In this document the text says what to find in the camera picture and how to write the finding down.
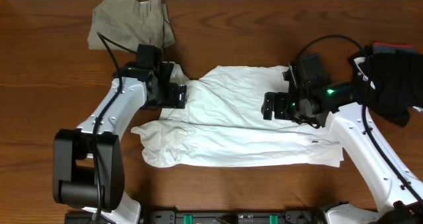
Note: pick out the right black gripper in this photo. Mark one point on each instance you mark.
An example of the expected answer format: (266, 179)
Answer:
(280, 98)

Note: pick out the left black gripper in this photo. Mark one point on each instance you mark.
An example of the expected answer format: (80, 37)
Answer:
(170, 100)

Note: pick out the white t-shirt black print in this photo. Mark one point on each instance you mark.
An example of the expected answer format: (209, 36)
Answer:
(222, 125)

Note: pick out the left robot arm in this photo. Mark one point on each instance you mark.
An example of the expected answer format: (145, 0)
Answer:
(88, 162)

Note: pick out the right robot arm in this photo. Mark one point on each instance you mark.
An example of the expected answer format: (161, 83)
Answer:
(313, 99)

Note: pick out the folded khaki shorts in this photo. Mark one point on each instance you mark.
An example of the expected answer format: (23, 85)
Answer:
(130, 23)

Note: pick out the black garment red trim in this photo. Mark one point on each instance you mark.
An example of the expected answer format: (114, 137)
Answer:
(391, 82)

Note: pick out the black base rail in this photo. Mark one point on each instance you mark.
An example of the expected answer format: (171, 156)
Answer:
(285, 217)

